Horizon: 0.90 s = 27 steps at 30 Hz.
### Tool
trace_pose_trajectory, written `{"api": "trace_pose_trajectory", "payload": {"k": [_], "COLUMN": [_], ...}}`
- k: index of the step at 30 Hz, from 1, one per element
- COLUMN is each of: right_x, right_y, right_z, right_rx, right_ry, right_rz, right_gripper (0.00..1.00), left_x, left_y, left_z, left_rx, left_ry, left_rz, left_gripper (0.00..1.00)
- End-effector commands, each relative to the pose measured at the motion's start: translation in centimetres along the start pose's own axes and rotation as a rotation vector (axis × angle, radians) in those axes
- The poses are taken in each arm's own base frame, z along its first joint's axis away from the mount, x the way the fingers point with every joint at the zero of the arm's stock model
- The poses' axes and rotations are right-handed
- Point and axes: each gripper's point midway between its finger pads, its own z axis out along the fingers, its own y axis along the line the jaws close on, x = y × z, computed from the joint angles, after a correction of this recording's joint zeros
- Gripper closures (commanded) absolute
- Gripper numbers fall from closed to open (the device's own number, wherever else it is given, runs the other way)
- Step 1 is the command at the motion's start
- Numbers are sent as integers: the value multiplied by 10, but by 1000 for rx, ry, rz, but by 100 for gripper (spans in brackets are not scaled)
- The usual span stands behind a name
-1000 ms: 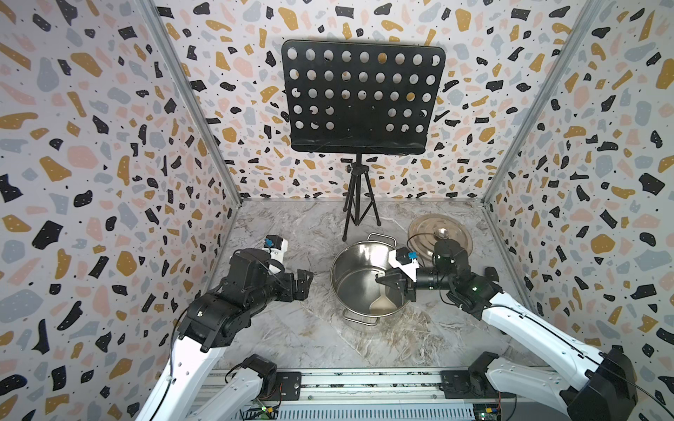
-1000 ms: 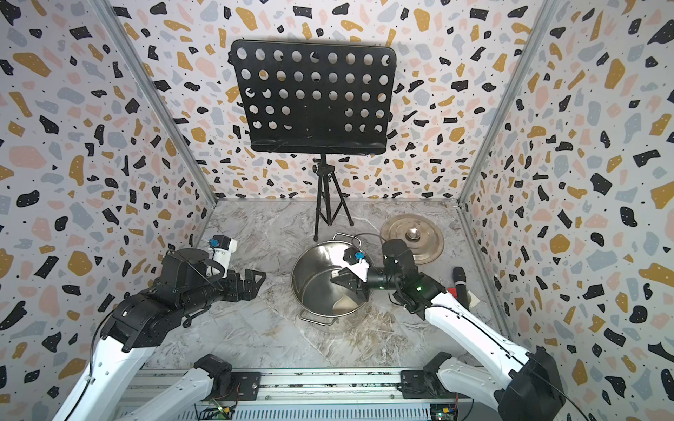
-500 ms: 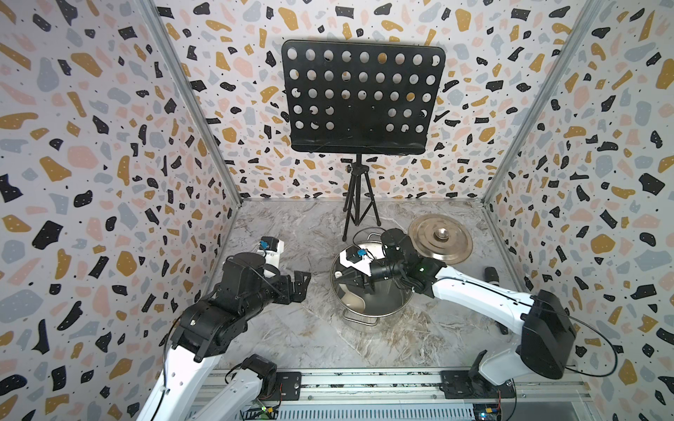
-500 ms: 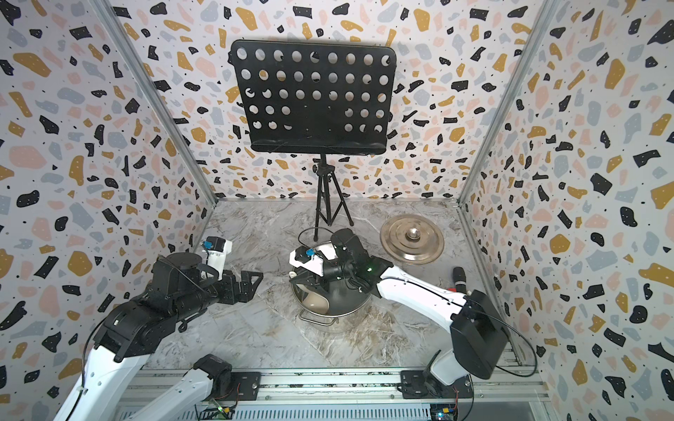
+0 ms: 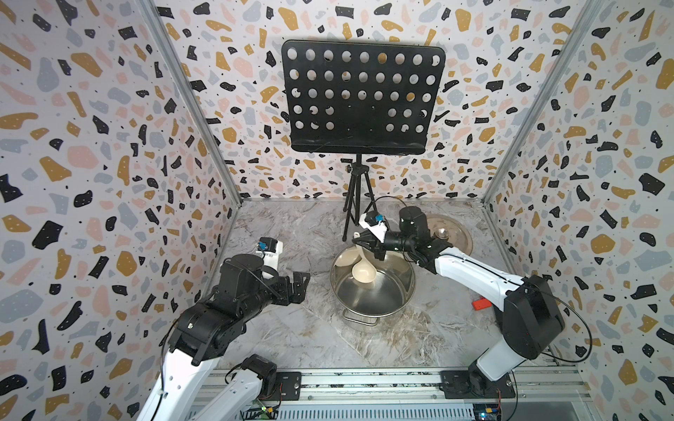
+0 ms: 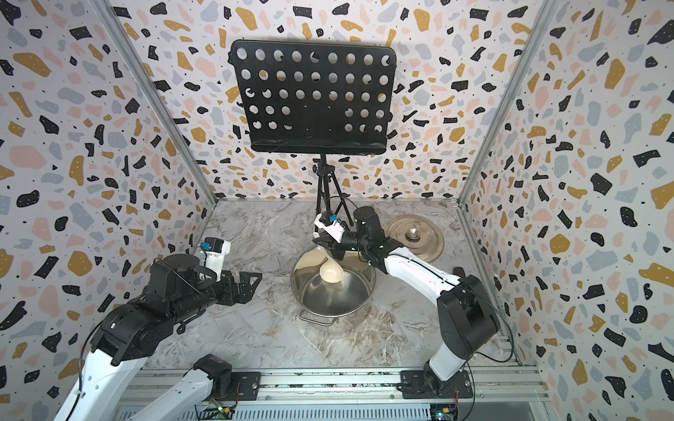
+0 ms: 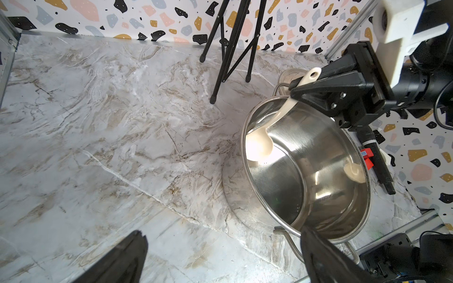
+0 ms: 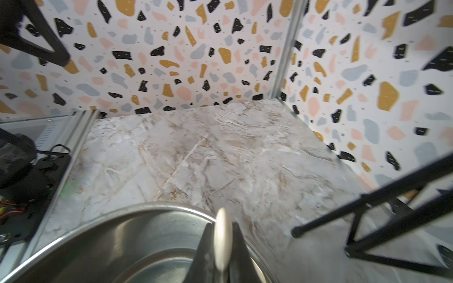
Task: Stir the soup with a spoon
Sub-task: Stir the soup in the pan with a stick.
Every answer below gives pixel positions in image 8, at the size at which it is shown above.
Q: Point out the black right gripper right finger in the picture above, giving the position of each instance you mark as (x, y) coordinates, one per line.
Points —
(241, 268)

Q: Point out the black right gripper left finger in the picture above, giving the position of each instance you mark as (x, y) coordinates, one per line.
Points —
(202, 269)

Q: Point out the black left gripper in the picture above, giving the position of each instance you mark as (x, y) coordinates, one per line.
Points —
(32, 32)

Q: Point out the stainless steel pot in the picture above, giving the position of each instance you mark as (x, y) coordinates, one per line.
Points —
(147, 243)

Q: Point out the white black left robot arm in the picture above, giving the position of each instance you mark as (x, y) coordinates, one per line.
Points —
(29, 176)

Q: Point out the black tripod stand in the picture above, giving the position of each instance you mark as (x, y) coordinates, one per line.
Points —
(402, 218)

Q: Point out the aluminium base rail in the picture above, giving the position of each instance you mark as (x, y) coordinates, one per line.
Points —
(70, 130)

